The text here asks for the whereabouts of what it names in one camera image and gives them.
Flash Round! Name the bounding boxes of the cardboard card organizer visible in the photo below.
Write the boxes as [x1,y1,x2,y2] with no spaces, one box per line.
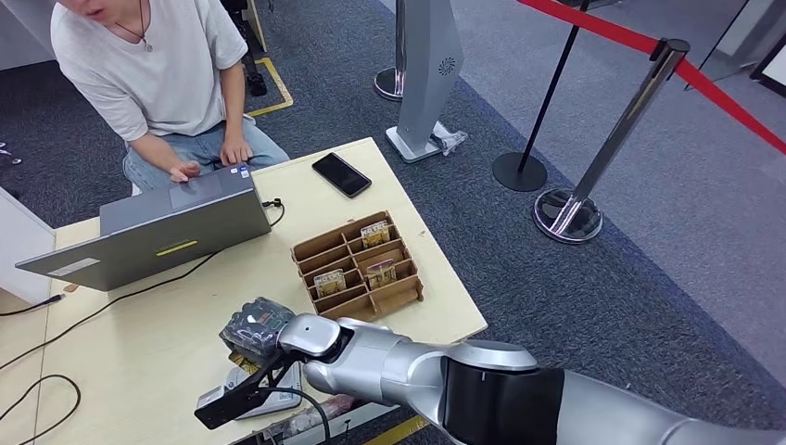
[290,210,425,324]

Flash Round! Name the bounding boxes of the person's hand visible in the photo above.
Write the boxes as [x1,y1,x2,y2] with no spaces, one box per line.
[219,135,254,167]
[169,160,203,184]

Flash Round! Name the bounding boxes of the red barrier belt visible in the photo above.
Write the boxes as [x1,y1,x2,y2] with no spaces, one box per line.
[515,0,786,156]

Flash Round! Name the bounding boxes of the black stanchion post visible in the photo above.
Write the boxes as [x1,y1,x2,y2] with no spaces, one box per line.
[492,0,592,194]

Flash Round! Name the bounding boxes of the white cabinet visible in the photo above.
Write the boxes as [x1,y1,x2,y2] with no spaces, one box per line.
[0,185,57,307]

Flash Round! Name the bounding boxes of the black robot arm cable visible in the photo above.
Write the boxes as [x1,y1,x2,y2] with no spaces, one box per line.
[258,385,333,445]

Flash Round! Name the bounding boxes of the white card reader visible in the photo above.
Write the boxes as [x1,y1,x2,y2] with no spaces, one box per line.
[211,361,303,421]

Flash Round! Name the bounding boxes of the black laptop power cable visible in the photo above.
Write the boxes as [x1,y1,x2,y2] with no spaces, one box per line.
[0,250,221,373]

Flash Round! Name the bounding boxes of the black looped cable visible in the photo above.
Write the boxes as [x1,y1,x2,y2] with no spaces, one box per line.
[0,375,82,445]

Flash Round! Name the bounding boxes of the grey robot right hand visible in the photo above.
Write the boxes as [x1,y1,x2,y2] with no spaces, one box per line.
[219,297,298,370]

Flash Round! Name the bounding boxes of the grey laptop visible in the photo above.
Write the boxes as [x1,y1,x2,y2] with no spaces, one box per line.
[15,164,273,293]

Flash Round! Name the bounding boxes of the grey kiosk stand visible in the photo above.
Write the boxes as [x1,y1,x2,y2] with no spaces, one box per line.
[385,0,466,165]

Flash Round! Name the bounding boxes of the crumpled clear plastic wrap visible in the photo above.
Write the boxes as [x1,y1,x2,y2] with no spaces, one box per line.
[429,121,469,157]

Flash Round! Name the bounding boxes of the crumpled plastic bag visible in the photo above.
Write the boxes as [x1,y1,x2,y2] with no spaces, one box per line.
[288,396,358,438]

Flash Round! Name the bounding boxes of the yellow floor tape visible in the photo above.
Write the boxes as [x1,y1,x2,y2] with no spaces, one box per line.
[361,416,431,445]
[245,57,295,118]

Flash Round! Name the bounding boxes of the person's right hand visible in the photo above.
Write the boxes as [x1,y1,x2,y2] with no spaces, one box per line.
[169,160,203,184]

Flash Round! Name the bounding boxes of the black-framed display board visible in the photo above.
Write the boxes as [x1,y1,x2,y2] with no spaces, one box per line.
[686,0,786,99]

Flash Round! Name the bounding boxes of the black cable with plug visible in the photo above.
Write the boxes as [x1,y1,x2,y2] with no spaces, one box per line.
[0,293,66,317]

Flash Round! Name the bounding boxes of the black cord necklace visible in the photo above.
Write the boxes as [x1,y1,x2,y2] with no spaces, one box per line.
[113,0,154,54]

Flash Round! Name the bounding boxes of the black smartphone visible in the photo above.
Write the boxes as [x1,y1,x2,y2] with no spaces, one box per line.
[311,152,374,199]

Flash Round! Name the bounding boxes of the black cable with connector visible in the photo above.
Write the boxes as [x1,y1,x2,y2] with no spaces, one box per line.
[261,197,286,230]

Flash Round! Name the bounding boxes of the person's left hand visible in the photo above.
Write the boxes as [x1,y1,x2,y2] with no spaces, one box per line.
[219,135,254,167]

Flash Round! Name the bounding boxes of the chrome stanchion post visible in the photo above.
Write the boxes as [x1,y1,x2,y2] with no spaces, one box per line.
[374,0,410,103]
[532,37,692,246]

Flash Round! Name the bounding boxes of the person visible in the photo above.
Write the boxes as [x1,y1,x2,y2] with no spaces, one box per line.
[50,0,291,193]

